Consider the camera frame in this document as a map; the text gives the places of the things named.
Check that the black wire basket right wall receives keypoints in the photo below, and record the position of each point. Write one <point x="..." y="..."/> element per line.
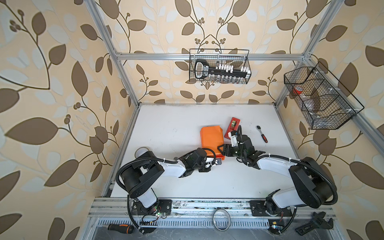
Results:
<point x="327" y="101"/>

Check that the socket set black rail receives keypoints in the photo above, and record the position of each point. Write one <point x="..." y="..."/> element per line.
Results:
<point x="202" y="69"/>

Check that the red tape dispenser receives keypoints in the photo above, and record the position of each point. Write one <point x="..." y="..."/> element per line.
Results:
<point x="233" y="126"/>

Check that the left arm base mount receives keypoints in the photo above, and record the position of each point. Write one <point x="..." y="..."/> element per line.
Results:
<point x="160" y="208"/>

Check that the black adjustable wrench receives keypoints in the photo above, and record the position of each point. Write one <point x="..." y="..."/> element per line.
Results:
<point x="317" y="222"/>

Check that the black wire basket back wall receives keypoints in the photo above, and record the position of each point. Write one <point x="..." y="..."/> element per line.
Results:
<point x="235" y="57"/>

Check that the ratchet wrench red handle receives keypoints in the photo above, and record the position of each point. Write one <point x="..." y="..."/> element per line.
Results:
<point x="262" y="134"/>

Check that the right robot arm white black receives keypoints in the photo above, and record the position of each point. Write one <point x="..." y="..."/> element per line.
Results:
<point x="312" y="186"/>

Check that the orange black screwdriver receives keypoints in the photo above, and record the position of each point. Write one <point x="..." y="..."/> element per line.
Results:
<point x="124" y="229"/>

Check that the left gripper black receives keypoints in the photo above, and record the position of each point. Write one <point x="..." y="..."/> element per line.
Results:
<point x="205" y="169"/>

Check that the aluminium front rail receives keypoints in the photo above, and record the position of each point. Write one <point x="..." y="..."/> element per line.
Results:
<point x="195" y="213"/>

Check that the black wire basket wall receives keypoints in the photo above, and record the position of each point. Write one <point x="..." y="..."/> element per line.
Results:
<point x="327" y="101"/>
<point x="235" y="57"/>

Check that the yellow orange wrapping paper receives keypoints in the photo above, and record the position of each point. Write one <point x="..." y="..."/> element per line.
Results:
<point x="211" y="138"/>

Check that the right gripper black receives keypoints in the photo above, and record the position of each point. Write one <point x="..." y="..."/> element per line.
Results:
<point x="227" y="146"/>

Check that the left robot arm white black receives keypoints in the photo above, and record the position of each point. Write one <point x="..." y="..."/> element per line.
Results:
<point x="138" y="176"/>

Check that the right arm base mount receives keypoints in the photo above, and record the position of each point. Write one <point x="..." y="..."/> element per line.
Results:
<point x="263" y="208"/>

